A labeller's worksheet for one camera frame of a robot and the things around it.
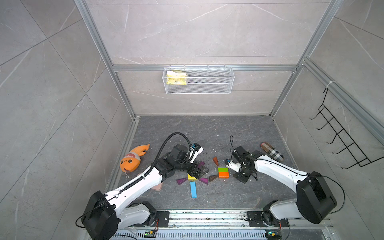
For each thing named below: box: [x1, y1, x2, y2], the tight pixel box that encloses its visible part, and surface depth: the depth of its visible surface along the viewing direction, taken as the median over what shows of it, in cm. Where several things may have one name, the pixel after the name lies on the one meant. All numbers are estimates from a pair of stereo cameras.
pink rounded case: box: [151, 182, 163, 191], surface depth 83 cm
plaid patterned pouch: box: [260, 142, 284, 162], surface depth 97 cm
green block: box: [218, 167, 229, 173], surface depth 90 cm
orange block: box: [218, 172, 230, 179], surface depth 88 cm
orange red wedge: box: [212, 156, 219, 167], surface depth 95 cm
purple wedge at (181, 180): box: [176, 177, 188, 186], surface depth 87 cm
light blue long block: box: [190, 181, 197, 198], surface depth 83 cm
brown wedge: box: [209, 174, 219, 183], surface depth 88 cm
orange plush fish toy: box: [120, 143, 150, 172], surface depth 88 cm
